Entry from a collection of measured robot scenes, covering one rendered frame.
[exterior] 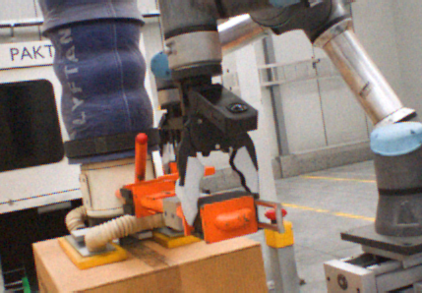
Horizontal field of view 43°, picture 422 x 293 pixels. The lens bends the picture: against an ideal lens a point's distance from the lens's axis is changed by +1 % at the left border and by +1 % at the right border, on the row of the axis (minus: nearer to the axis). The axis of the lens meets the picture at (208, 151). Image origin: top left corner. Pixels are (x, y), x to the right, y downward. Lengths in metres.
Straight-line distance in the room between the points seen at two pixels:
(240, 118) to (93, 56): 0.63
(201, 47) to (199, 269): 0.49
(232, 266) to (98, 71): 0.51
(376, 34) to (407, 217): 11.67
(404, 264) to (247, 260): 0.33
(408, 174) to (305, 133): 10.30
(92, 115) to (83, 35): 0.17
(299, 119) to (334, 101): 0.97
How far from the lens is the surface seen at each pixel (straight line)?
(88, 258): 1.15
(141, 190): 1.01
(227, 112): 0.64
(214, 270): 1.07
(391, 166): 1.22
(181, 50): 0.71
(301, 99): 11.49
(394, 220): 1.22
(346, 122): 12.08
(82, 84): 1.21
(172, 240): 1.17
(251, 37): 1.35
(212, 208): 0.68
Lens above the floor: 1.34
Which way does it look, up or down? 3 degrees down
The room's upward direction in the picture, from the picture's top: 9 degrees counter-clockwise
